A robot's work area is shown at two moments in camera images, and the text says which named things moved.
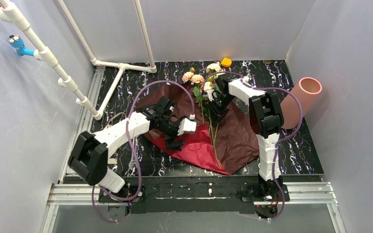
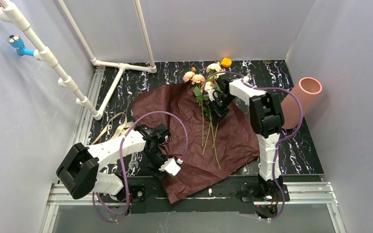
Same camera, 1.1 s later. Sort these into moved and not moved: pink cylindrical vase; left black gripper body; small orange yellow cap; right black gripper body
Moved: left black gripper body
Not moved: small orange yellow cap; pink cylindrical vase; right black gripper body
